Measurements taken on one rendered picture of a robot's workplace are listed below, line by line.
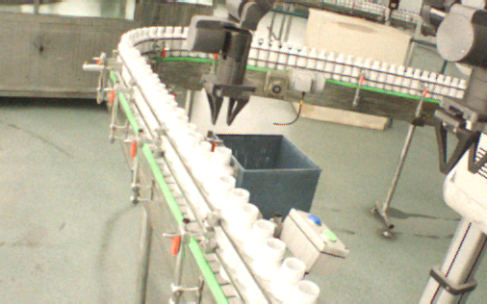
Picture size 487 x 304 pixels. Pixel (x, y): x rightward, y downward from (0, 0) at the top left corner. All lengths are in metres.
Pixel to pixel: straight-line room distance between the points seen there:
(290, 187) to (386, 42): 3.94
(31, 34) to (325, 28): 3.00
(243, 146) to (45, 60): 2.82
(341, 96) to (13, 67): 2.85
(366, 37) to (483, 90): 4.74
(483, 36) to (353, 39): 4.75
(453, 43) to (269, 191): 1.15
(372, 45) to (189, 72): 3.04
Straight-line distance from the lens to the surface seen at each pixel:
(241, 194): 0.96
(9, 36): 4.34
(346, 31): 5.26
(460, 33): 0.57
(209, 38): 0.90
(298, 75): 2.71
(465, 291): 1.35
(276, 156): 1.95
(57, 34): 4.32
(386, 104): 3.07
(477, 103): 0.64
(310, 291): 0.75
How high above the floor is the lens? 1.60
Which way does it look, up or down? 23 degrees down
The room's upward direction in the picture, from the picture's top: 11 degrees clockwise
